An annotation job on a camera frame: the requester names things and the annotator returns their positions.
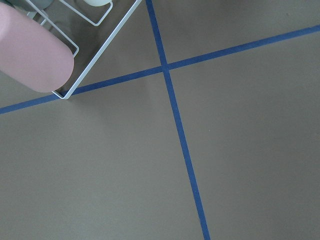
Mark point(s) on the white wire cup rack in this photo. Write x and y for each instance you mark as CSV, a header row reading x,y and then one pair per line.
x,y
85,29

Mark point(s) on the pale green cup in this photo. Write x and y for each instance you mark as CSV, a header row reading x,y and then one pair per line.
x,y
97,3

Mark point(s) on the pink cup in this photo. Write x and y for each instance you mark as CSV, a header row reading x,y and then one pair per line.
x,y
32,55

